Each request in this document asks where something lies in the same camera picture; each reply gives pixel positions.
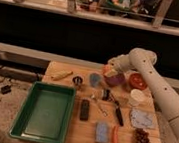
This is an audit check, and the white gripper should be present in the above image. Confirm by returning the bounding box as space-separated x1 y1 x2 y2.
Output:
107 55 131 73

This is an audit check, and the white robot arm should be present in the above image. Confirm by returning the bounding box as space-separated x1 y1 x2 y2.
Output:
107 48 179 143

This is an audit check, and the purple bowl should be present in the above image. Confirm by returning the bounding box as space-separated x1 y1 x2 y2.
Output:
105 73 125 87

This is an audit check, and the blue cup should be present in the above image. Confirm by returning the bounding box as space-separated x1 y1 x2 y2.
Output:
89 73 101 87

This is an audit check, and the small black clip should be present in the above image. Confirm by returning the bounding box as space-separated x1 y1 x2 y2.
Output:
102 89 110 101

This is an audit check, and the metal spoon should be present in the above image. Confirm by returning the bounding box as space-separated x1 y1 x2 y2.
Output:
91 94 108 117

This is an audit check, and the small metal cup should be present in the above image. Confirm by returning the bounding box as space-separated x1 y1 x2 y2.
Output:
72 76 83 88

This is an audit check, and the black remote control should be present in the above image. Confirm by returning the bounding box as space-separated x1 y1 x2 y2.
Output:
80 100 90 121

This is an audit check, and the blue grey cloth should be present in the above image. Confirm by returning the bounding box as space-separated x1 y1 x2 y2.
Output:
130 108 155 129

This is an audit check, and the blue sponge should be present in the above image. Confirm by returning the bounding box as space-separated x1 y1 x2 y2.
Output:
95 122 109 143

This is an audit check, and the orange carrot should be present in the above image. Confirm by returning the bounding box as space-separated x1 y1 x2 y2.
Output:
112 125 119 143

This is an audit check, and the green plastic tray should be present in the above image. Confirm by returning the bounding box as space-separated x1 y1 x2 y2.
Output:
9 81 76 143

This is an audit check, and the black power adapter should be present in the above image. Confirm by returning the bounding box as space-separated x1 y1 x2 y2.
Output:
0 85 11 95

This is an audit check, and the black handled knife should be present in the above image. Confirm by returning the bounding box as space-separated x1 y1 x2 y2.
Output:
111 93 124 126

